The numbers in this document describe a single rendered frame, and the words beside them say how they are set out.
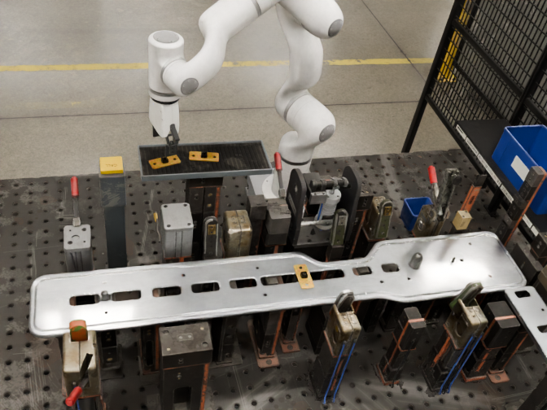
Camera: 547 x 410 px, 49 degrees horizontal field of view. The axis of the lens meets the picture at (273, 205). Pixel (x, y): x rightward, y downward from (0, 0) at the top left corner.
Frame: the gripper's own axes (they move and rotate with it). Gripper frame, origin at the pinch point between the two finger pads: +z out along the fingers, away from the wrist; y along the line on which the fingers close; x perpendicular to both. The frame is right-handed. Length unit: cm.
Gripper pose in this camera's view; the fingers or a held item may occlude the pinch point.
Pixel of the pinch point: (164, 142)
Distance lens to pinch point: 168.8
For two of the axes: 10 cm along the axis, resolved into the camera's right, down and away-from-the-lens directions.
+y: 4.9, 6.4, -5.9
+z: -1.3, 7.2, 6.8
